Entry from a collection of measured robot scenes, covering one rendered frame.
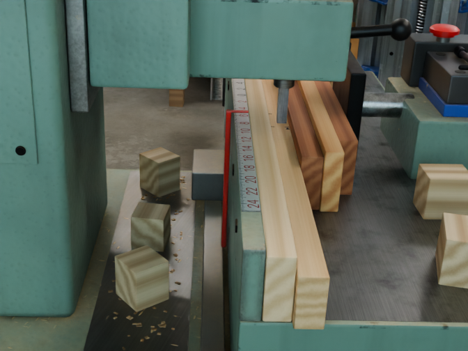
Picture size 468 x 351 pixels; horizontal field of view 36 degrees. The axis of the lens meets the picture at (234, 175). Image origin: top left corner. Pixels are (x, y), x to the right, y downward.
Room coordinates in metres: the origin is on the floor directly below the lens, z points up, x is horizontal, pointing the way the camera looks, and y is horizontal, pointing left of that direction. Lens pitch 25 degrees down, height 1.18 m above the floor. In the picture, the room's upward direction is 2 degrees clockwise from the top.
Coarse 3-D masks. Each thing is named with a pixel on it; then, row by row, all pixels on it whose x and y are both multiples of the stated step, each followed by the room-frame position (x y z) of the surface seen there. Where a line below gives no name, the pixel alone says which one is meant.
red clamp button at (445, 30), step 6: (438, 24) 0.73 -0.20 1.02; (444, 24) 0.73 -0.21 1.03; (450, 24) 0.73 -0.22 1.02; (432, 30) 0.72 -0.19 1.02; (438, 30) 0.71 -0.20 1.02; (444, 30) 0.71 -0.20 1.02; (450, 30) 0.71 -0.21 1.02; (456, 30) 0.72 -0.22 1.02; (438, 36) 0.72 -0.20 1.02; (444, 36) 0.71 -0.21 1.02; (450, 36) 0.72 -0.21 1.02
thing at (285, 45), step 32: (192, 0) 0.59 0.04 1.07; (224, 0) 0.59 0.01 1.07; (256, 0) 0.59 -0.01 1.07; (288, 0) 0.59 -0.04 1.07; (320, 0) 0.59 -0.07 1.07; (192, 32) 0.59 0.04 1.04; (224, 32) 0.59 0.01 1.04; (256, 32) 0.59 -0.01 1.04; (288, 32) 0.59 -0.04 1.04; (320, 32) 0.59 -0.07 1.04; (192, 64) 0.59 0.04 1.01; (224, 64) 0.59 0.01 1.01; (256, 64) 0.59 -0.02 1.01; (288, 64) 0.59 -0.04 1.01; (320, 64) 0.59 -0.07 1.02
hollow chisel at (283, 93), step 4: (280, 88) 0.62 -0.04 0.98; (284, 88) 0.62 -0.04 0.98; (288, 88) 0.62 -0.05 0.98; (280, 92) 0.62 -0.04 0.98; (284, 92) 0.62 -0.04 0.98; (288, 92) 0.62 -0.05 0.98; (280, 96) 0.62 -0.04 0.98; (284, 96) 0.62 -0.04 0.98; (280, 100) 0.62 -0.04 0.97; (284, 100) 0.62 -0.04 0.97; (280, 104) 0.62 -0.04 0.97; (284, 104) 0.62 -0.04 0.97; (280, 108) 0.62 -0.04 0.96; (284, 108) 0.62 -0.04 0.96; (276, 112) 0.63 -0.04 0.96; (280, 112) 0.62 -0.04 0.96; (284, 112) 0.62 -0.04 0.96; (276, 116) 0.63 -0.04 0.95; (280, 116) 0.62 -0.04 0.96; (284, 116) 0.62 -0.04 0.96; (276, 120) 0.62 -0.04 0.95; (280, 120) 0.62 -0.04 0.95; (284, 120) 0.62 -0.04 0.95
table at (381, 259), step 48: (384, 144) 0.70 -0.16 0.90; (384, 192) 0.59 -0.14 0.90; (336, 240) 0.49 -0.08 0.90; (384, 240) 0.50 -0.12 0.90; (432, 240) 0.50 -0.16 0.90; (336, 288) 0.43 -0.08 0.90; (384, 288) 0.43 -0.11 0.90; (432, 288) 0.43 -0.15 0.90; (240, 336) 0.38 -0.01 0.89; (288, 336) 0.38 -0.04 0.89; (336, 336) 0.38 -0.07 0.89; (384, 336) 0.39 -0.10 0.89; (432, 336) 0.39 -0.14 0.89
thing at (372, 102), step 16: (352, 64) 0.67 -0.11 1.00; (352, 80) 0.64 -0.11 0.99; (336, 96) 0.70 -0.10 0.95; (352, 96) 0.64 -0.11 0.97; (368, 96) 0.68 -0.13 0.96; (384, 96) 0.68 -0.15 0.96; (400, 96) 0.68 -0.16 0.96; (352, 112) 0.64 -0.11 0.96; (368, 112) 0.68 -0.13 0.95; (384, 112) 0.68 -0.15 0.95; (400, 112) 0.68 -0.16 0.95; (352, 128) 0.64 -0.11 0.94
